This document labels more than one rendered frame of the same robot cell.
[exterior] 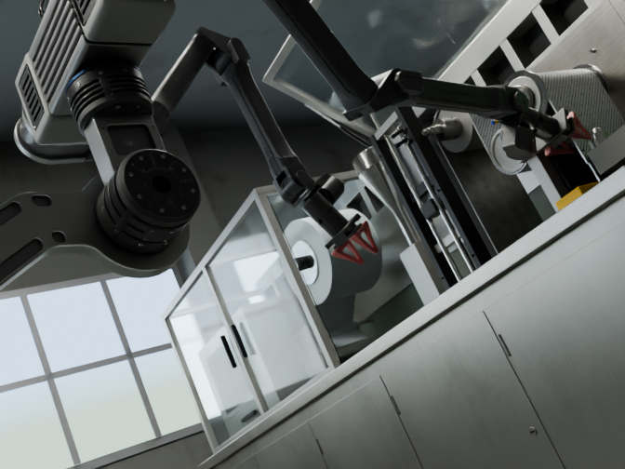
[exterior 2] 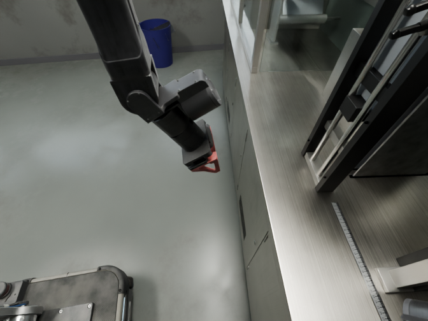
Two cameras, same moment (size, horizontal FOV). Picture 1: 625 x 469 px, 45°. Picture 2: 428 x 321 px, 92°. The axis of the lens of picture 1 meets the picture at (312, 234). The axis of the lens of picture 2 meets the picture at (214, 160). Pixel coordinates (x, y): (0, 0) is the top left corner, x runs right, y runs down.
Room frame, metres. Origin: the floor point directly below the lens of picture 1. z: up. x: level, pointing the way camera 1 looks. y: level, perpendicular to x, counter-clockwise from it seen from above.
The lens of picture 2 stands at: (1.52, -0.28, 1.45)
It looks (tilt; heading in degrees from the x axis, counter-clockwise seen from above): 52 degrees down; 33
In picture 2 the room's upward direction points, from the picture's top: straight up
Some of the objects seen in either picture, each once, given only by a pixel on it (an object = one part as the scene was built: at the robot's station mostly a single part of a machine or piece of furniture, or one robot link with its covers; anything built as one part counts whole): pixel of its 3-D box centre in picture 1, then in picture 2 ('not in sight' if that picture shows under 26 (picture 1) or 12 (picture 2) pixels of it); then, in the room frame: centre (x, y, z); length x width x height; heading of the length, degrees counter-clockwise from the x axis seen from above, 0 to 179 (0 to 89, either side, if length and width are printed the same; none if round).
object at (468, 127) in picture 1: (484, 123); not in sight; (2.09, -0.59, 1.33); 0.25 x 0.14 x 0.14; 126
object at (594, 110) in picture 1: (596, 126); not in sight; (1.83, -0.76, 1.11); 0.23 x 0.01 x 0.18; 126
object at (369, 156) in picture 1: (374, 162); not in sight; (2.46, -0.30, 1.50); 0.14 x 0.14 x 0.06
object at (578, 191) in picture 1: (578, 196); not in sight; (1.54, -0.53, 0.91); 0.07 x 0.07 x 0.02; 36
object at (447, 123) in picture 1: (445, 128); not in sight; (2.00, -0.46, 1.33); 0.06 x 0.06 x 0.06; 36
